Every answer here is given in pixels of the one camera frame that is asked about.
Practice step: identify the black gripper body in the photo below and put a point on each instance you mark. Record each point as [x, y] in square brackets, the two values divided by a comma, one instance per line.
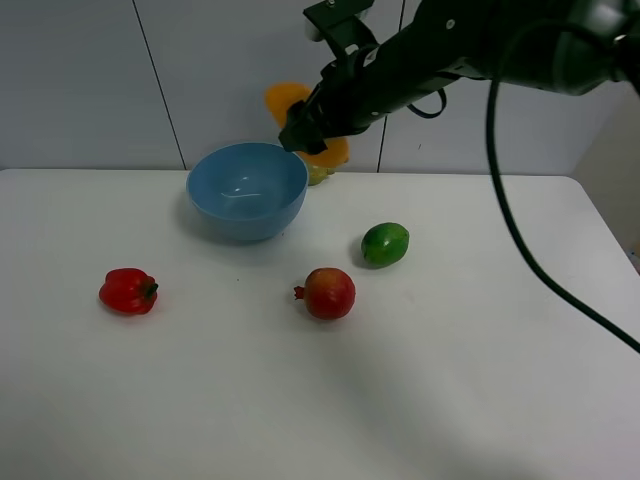
[353, 93]

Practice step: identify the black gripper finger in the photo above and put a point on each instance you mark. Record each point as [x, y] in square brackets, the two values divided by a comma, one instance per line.
[300, 132]

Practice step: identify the orange yellow mango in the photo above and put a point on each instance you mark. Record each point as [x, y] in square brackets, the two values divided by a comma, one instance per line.
[279, 98]

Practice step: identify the green lime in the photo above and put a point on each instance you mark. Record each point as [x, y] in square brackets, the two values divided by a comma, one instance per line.
[385, 244]

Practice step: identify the red pomegranate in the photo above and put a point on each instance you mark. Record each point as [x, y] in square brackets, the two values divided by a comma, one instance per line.
[328, 294]

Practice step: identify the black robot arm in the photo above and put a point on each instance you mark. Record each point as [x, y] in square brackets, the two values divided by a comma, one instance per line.
[559, 46]

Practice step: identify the blue plastic bowl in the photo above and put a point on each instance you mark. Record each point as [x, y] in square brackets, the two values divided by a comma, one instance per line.
[248, 191]

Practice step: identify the yellow green pear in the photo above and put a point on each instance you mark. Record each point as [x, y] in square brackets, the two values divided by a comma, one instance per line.
[318, 174]

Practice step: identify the red bell pepper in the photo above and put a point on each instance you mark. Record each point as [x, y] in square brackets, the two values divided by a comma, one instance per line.
[128, 291]

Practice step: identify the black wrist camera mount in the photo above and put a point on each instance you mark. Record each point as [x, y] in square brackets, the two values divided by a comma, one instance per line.
[339, 23]

